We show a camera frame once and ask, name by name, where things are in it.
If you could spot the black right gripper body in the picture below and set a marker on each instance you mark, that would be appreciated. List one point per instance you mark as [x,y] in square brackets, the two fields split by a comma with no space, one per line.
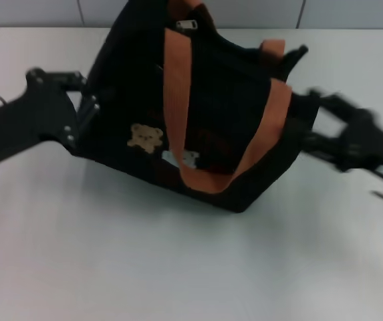
[375,140]

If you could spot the silver zipper pull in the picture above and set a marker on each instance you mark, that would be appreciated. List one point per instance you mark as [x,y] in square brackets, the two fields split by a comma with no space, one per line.
[187,25]

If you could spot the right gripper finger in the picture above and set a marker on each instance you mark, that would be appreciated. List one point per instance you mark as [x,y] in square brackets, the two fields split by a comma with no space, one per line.
[335,100]
[321,147]

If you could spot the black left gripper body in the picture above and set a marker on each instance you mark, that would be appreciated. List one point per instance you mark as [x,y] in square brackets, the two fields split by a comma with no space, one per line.
[27,117]

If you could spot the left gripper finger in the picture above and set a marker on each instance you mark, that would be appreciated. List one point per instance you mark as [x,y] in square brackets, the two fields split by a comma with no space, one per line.
[89,113]
[69,79]

